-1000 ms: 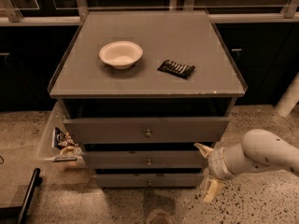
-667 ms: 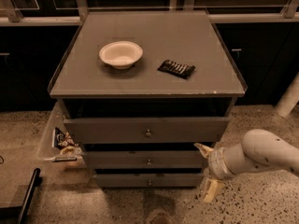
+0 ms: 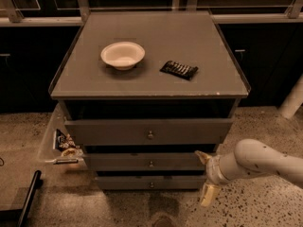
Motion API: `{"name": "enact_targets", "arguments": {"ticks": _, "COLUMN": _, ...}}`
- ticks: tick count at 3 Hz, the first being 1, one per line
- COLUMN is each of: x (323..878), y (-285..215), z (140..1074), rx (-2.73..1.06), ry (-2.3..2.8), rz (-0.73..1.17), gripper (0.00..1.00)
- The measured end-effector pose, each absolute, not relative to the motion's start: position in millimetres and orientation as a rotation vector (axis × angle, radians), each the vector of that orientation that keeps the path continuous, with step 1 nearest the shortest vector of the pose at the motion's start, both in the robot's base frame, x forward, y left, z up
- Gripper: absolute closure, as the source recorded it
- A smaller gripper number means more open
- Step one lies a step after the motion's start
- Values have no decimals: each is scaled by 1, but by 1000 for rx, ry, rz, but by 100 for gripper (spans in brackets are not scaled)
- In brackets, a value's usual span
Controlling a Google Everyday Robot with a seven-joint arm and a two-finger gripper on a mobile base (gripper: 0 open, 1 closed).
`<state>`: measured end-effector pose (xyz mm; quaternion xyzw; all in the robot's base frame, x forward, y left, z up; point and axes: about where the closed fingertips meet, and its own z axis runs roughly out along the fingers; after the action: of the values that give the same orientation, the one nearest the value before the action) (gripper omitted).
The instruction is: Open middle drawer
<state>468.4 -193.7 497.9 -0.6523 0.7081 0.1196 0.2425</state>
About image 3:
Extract white paper bowl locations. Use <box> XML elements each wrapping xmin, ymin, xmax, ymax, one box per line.
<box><xmin>100</xmin><ymin>42</ymin><xmax>145</xmax><ymax>70</ymax></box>

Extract grey top drawer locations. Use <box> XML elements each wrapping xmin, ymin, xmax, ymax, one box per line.
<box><xmin>65</xmin><ymin>118</ymin><xmax>233</xmax><ymax>146</ymax></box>

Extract black bar at floor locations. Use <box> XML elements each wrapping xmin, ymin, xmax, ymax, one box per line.
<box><xmin>0</xmin><ymin>170</ymin><xmax>44</xmax><ymax>227</ymax></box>

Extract grey drawer cabinet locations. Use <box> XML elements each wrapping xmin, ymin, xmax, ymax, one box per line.
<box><xmin>50</xmin><ymin>11</ymin><xmax>250</xmax><ymax>178</ymax></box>

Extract metal window rail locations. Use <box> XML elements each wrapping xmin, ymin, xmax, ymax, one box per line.
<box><xmin>0</xmin><ymin>0</ymin><xmax>303</xmax><ymax>26</ymax></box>

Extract black snack packet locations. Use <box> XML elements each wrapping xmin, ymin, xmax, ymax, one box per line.
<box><xmin>160</xmin><ymin>61</ymin><xmax>199</xmax><ymax>80</ymax></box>

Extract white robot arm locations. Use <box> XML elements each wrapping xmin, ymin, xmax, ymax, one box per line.
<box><xmin>195</xmin><ymin>139</ymin><xmax>303</xmax><ymax>207</ymax></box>

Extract clear plastic bin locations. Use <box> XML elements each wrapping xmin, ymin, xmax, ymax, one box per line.
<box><xmin>38</xmin><ymin>104</ymin><xmax>87</xmax><ymax>170</ymax></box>

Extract snack bags in bin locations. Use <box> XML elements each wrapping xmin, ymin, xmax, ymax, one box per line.
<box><xmin>53</xmin><ymin>129</ymin><xmax>83</xmax><ymax>157</ymax></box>

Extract white post at right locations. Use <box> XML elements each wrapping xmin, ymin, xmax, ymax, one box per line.
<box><xmin>278</xmin><ymin>75</ymin><xmax>303</xmax><ymax>119</ymax></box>

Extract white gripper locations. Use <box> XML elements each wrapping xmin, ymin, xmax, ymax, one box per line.
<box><xmin>195</xmin><ymin>150</ymin><xmax>229</xmax><ymax>207</ymax></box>

